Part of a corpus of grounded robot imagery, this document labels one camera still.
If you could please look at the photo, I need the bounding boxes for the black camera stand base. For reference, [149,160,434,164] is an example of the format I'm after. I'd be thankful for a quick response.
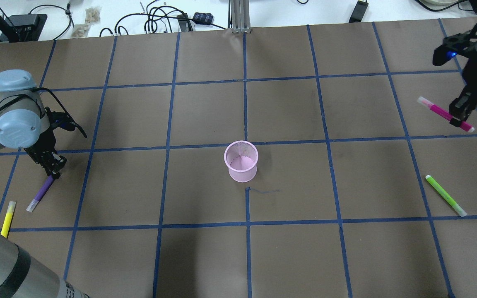
[5,14,48,42]

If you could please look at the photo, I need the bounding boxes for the pink marker pen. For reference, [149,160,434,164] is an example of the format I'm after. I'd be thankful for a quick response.
[417,96,475,133]

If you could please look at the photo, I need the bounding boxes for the black power adapter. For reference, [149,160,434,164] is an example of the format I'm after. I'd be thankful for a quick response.
[348,0,369,23]

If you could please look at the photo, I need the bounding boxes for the pink mesh cup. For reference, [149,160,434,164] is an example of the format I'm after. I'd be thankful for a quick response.
[223,141,259,183]

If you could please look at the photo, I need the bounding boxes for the green marker pen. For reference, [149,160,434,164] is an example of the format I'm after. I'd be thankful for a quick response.
[425,174,468,217]

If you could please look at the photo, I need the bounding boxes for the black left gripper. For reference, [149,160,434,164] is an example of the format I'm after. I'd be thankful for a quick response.
[25,132,66,179]

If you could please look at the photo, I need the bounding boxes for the aluminium frame post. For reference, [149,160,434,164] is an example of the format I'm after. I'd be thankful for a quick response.
[228,0,251,34]

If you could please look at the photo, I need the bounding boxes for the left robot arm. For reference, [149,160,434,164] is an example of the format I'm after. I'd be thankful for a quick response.
[0,69,89,298]

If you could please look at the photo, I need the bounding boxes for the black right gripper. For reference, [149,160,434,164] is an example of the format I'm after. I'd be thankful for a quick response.
[449,58,477,127]

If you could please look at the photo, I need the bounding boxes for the purple marker pen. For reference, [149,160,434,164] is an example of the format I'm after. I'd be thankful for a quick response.
[26,175,55,212]

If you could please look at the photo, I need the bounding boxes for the small blue device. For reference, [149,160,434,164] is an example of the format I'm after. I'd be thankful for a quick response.
[192,12,214,25]

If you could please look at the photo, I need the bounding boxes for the yellow marker pen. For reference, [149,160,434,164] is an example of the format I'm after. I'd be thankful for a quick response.
[0,201,17,238]

